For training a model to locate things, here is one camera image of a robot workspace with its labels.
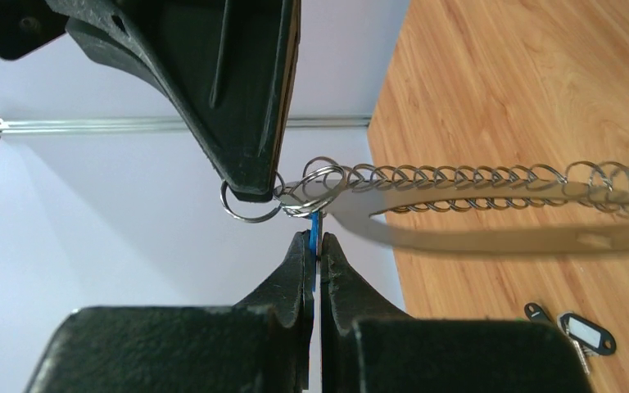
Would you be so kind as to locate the black key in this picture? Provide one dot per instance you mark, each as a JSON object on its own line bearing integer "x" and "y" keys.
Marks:
{"x": 536, "y": 313}
{"x": 587, "y": 338}

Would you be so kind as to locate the clear keyring holder with rings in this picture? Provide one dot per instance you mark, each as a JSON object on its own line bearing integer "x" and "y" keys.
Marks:
{"x": 356, "y": 196}

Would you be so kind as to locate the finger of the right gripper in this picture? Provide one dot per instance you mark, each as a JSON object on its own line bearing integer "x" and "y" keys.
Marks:
{"x": 228, "y": 68}

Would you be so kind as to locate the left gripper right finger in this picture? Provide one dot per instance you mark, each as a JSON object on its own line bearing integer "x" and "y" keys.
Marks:
{"x": 370, "y": 345}

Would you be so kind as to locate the blue key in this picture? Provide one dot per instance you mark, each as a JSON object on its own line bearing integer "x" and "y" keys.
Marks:
{"x": 316, "y": 233}

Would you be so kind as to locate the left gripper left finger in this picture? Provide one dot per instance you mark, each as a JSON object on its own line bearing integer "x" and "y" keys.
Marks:
{"x": 260, "y": 344}

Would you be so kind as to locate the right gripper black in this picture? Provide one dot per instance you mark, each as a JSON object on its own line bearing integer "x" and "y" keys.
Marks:
{"x": 26, "y": 26}

